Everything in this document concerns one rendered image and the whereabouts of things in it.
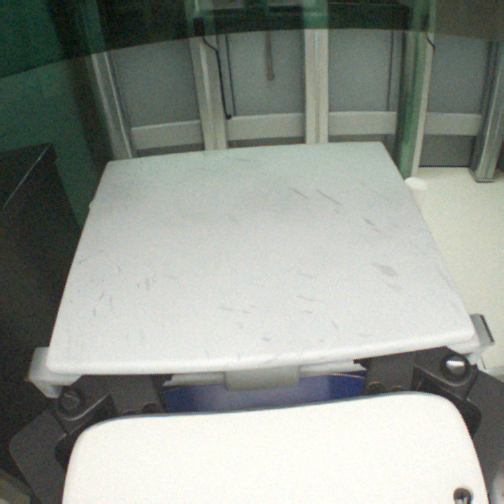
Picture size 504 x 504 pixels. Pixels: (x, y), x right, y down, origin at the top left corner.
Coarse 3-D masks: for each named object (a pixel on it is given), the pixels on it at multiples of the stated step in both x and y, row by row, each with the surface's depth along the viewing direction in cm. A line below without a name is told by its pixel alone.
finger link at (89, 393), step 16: (80, 384) 11; (96, 384) 11; (160, 384) 13; (64, 400) 11; (80, 400) 11; (96, 400) 11; (112, 400) 11; (64, 416) 10; (80, 416) 10; (112, 416) 12
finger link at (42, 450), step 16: (48, 416) 11; (96, 416) 11; (32, 432) 10; (48, 432) 10; (64, 432) 10; (80, 432) 11; (16, 448) 10; (32, 448) 10; (48, 448) 10; (64, 448) 10; (32, 464) 9; (48, 464) 9; (64, 464) 10; (32, 480) 9; (48, 480) 9; (64, 480) 9; (48, 496) 9
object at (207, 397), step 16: (208, 384) 20; (224, 384) 20; (304, 384) 21; (320, 384) 21; (336, 384) 21; (352, 384) 21; (176, 400) 21; (192, 400) 22; (208, 400) 22; (224, 400) 22; (240, 400) 22; (256, 400) 22; (272, 400) 22; (288, 400) 22; (304, 400) 22; (320, 400) 23
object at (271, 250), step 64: (128, 192) 15; (192, 192) 15; (256, 192) 15; (320, 192) 15; (384, 192) 14; (128, 256) 13; (192, 256) 13; (256, 256) 12; (320, 256) 12; (384, 256) 12; (64, 320) 11; (128, 320) 11; (192, 320) 11; (256, 320) 11; (320, 320) 11; (384, 320) 11; (448, 320) 10; (64, 384) 18; (192, 384) 18; (256, 384) 17
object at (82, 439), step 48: (96, 432) 9; (144, 432) 9; (192, 432) 9; (240, 432) 9; (288, 432) 9; (336, 432) 8; (384, 432) 8; (432, 432) 8; (96, 480) 8; (144, 480) 8; (192, 480) 8; (240, 480) 8; (288, 480) 8; (336, 480) 7; (384, 480) 7; (432, 480) 7; (480, 480) 7
